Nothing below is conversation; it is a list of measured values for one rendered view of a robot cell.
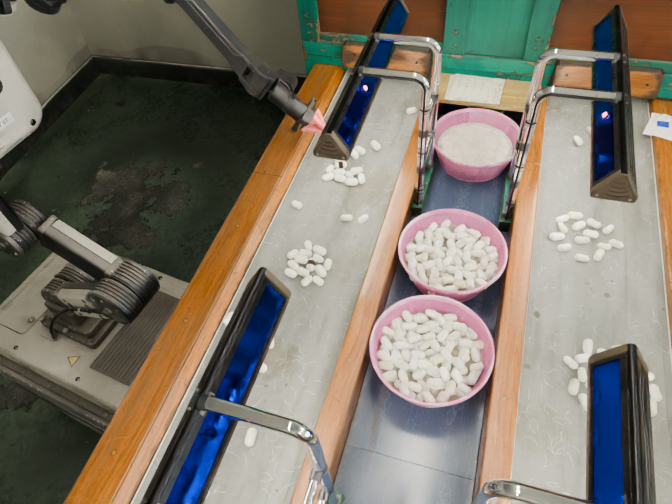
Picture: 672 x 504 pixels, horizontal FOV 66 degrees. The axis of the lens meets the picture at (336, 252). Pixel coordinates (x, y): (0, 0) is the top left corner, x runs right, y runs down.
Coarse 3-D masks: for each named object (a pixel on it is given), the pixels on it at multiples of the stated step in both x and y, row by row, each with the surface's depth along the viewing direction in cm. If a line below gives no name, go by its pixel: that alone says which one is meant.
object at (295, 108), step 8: (296, 96) 148; (288, 104) 146; (296, 104) 147; (304, 104) 148; (312, 104) 150; (288, 112) 148; (296, 112) 147; (304, 112) 148; (296, 120) 150; (304, 120) 146; (296, 128) 149
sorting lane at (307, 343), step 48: (336, 96) 176; (384, 96) 174; (384, 144) 159; (288, 192) 149; (336, 192) 148; (384, 192) 146; (288, 240) 138; (336, 240) 137; (240, 288) 129; (336, 288) 127; (288, 336) 120; (336, 336) 119; (192, 384) 114; (288, 384) 112; (240, 432) 107; (144, 480) 102; (240, 480) 101; (288, 480) 100
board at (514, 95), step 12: (444, 84) 170; (504, 84) 167; (516, 84) 167; (528, 84) 166; (444, 96) 166; (504, 96) 163; (516, 96) 163; (492, 108) 162; (504, 108) 160; (516, 108) 159
